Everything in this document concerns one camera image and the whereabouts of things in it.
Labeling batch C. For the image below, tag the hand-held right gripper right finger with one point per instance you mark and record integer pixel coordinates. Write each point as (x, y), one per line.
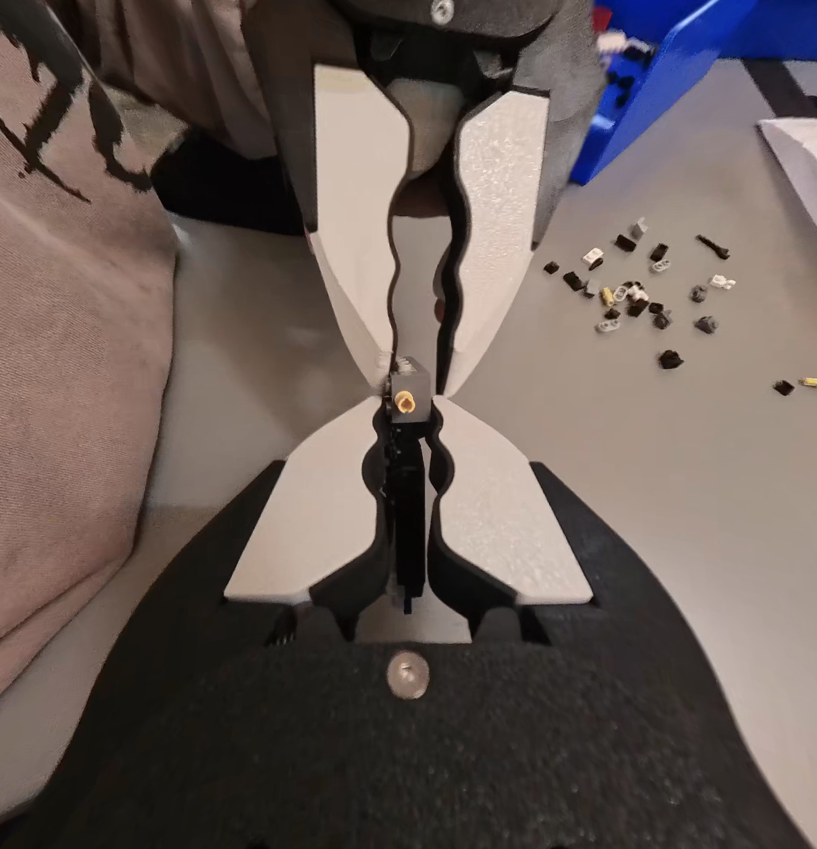
(508, 524)

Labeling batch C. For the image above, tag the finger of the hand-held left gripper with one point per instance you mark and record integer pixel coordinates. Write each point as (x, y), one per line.
(355, 199)
(501, 199)

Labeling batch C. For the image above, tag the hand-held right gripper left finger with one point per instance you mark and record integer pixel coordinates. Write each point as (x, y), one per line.
(302, 524)

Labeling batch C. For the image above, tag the black brick chassis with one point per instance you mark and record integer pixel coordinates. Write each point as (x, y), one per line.
(408, 517)

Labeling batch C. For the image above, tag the grey axle brick assembly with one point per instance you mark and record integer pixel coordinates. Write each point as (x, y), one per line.
(415, 378)

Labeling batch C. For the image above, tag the person's left forearm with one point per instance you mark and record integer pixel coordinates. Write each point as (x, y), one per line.
(182, 66)

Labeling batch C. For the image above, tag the person's left hand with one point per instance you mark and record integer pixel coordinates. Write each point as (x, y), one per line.
(421, 202)

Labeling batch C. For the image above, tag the blue plastic bin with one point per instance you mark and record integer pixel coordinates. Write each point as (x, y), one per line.
(680, 66)

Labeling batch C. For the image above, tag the scattered small brick pieces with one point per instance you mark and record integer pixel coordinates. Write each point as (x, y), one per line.
(670, 360)

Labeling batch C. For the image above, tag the printed white paper bag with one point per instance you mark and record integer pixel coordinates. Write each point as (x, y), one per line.
(806, 166)

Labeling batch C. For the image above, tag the single black brick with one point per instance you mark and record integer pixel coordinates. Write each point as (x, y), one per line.
(784, 388)

